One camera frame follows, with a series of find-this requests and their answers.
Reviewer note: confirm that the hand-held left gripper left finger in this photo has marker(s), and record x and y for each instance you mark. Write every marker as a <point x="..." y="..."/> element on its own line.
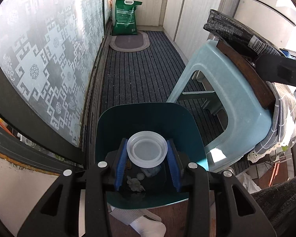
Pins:
<point x="120" y="167"/>

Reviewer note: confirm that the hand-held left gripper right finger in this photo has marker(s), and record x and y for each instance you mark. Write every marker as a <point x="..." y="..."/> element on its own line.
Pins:
<point x="174" y="167"/>

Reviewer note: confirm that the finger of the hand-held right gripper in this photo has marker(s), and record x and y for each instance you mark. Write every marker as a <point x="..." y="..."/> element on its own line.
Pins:
<point x="287" y="54"/>
<point x="281" y="71"/>

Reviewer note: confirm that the brown bread piece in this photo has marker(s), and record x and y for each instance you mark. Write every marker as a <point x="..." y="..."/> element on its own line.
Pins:
<point x="129" y="165"/>

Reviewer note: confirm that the small white cap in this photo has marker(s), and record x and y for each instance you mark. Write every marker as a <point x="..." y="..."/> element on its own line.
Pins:
<point x="140" y="176"/>

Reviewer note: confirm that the white tissue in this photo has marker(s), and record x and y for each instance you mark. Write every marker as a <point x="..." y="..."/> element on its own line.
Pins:
<point x="135" y="184"/>

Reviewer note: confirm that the white plastic lid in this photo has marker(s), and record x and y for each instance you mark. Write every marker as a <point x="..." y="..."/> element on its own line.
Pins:
<point x="146" y="150"/>

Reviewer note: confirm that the dark teal trash bin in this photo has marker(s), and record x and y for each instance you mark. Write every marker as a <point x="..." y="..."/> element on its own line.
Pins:
<point x="150" y="118"/>

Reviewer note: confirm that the black plastic packet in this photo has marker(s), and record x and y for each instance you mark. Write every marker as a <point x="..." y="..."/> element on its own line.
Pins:
<point x="227" y="27"/>

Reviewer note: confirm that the grey checked tablecloth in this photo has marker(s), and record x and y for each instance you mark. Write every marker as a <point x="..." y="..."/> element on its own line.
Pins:
<point x="283" y="103"/>

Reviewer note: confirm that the brown wooden board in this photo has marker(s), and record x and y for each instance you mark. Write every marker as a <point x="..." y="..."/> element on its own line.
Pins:
<point x="244" y="66"/>

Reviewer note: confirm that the beige refrigerator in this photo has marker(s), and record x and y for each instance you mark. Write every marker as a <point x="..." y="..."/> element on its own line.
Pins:
<point x="261" y="17"/>

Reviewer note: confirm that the white textured sheet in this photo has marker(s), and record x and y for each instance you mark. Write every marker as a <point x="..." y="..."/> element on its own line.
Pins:
<point x="128" y="214"/>

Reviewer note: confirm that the light blue plastic stool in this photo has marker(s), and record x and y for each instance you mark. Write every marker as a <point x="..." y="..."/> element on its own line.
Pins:
<point x="236" y="98"/>

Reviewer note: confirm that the person's white socked foot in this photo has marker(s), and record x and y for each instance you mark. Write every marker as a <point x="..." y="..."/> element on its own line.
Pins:
<point x="148" y="227"/>

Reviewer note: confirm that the clear plastic bag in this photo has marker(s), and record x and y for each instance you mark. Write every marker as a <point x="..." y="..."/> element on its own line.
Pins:
<point x="246" y="181"/>

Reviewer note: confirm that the striped dark floor mat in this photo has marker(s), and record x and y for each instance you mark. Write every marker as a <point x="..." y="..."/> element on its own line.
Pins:
<point x="143" y="79"/>

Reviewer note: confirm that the dark cloth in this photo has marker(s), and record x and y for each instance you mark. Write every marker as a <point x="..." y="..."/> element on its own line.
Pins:
<point x="281" y="207"/>

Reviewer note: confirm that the oval grey doormat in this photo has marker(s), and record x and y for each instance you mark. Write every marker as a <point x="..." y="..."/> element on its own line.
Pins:
<point x="129" y="43"/>

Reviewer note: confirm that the patterned frosted sliding door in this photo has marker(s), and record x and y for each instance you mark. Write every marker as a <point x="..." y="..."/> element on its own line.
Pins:
<point x="39" y="54"/>

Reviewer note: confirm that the green bag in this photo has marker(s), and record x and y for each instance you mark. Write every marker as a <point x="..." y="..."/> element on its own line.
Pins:
<point x="125" y="17"/>

